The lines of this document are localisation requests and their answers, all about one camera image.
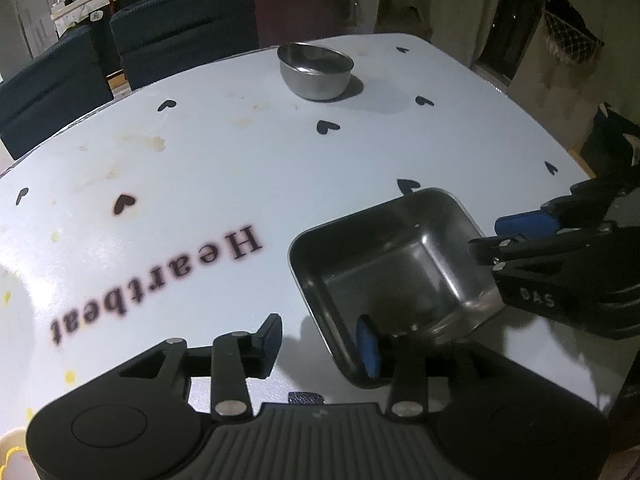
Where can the dark blue chair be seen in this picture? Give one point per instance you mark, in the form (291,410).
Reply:
(185,35)
(50,95)

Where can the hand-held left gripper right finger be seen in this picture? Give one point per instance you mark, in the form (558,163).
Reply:
(367,347)

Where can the beige curtain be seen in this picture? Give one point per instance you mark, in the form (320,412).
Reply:
(440,5)

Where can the round steel bowl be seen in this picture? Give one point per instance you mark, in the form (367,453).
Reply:
(315,77)

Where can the square steel container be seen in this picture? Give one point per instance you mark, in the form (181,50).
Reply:
(400,240)

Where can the white net basket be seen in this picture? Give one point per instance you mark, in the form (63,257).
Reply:
(572,30)

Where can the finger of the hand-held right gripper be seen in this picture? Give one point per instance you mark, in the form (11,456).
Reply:
(525,224)
(530,249)

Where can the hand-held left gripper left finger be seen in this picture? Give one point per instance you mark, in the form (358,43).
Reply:
(272,350)

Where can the floral bowl with yellow rim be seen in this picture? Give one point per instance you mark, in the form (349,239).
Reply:
(11,462)

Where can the black bag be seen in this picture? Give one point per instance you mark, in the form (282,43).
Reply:
(602,135)

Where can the mauve chair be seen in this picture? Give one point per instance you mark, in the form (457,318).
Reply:
(300,5)

